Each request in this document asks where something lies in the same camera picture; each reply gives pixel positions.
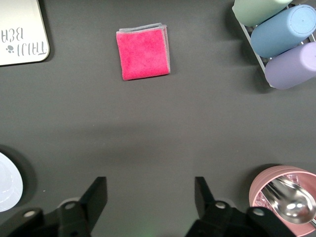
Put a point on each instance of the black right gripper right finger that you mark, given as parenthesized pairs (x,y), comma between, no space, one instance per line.
(205,197)

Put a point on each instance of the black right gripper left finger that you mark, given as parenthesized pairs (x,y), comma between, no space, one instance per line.
(93,197)

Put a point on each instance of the white round plate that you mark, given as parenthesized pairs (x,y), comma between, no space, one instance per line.
(8,185)

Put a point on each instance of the pink ribbed bowl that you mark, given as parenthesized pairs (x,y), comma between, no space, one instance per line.
(261,181)

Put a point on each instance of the metal scoop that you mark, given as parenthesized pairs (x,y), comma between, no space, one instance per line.
(293,207)

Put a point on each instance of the pink folded cloth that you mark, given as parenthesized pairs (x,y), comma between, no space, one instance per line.
(143,54)

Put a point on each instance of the purple cup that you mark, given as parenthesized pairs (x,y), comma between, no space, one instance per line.
(288,69)

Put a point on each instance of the blue cup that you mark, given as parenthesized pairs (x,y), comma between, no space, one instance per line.
(276,34)

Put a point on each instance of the cream tray with bear print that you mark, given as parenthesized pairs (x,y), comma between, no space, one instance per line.
(19,19)

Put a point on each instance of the mint green cup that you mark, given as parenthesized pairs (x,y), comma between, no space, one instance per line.
(256,10)

